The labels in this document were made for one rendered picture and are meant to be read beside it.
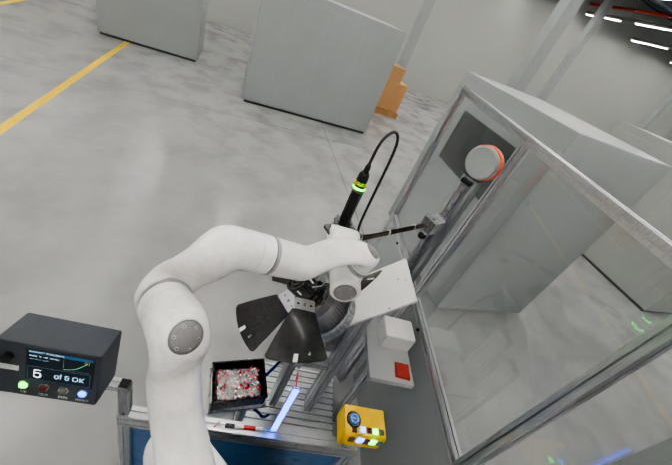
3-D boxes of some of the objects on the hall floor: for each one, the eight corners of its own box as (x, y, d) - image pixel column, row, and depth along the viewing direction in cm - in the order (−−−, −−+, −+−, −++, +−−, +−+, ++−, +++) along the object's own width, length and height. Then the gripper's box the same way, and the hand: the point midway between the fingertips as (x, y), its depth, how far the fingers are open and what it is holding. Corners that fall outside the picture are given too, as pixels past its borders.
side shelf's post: (336, 414, 222) (388, 348, 177) (336, 421, 219) (389, 355, 174) (331, 414, 221) (381, 347, 176) (331, 420, 218) (382, 353, 173)
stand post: (307, 402, 222) (375, 296, 160) (306, 417, 214) (377, 311, 152) (301, 401, 221) (366, 293, 159) (300, 416, 213) (368, 308, 151)
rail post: (134, 483, 162) (134, 415, 120) (130, 493, 159) (128, 427, 117) (125, 482, 162) (123, 413, 120) (121, 492, 158) (117, 425, 116)
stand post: (274, 397, 217) (316, 315, 168) (272, 411, 210) (315, 330, 161) (268, 396, 216) (307, 313, 167) (265, 410, 209) (306, 328, 160)
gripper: (374, 252, 98) (369, 217, 113) (321, 237, 94) (323, 203, 110) (364, 269, 102) (361, 233, 117) (314, 255, 98) (317, 220, 114)
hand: (343, 222), depth 112 cm, fingers closed on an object, 4 cm apart
